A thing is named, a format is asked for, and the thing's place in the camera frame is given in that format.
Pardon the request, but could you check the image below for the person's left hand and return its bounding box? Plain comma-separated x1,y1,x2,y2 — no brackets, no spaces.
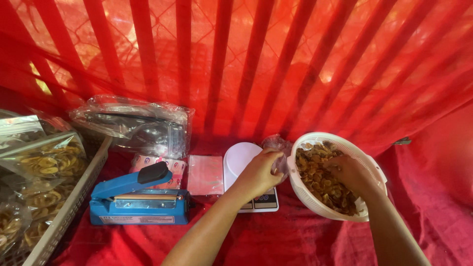
236,148,286,199

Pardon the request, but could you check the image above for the person's right hand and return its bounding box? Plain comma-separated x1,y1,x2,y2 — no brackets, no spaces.
323,154,386,202

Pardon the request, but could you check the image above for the small clear plastic bag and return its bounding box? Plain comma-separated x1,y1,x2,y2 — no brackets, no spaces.
262,134,293,183

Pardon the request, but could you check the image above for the heap of banana chips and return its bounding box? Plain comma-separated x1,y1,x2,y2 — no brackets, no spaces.
296,141,361,216

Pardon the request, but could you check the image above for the white digital kitchen scale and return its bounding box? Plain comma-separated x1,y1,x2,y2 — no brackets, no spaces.
223,142,280,213

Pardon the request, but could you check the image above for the white plastic colander basket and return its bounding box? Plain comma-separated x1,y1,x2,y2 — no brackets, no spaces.
287,132,388,222

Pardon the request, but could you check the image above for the stack of small clear bags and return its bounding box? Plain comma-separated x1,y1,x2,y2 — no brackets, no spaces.
186,154,225,196

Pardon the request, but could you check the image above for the red table cloth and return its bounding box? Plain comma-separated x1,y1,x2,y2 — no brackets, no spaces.
48,103,473,266

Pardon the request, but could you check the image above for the red sheer curtain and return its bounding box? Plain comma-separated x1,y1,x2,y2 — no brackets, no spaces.
0,0,473,156

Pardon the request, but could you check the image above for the sheet of round stickers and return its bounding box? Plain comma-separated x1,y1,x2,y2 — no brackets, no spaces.
130,153,187,190

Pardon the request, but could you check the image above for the bundle of clear zip bags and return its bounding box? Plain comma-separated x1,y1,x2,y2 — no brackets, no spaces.
69,95,196,160

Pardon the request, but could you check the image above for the blue impulse bag sealer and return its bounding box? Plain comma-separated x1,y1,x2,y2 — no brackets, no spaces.
89,161,191,226

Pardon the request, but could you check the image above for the grey plastic crate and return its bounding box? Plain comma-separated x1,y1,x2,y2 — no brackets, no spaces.
0,126,113,266

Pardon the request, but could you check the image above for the pile of banana chip packets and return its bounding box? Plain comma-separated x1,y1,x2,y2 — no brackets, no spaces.
0,109,89,255

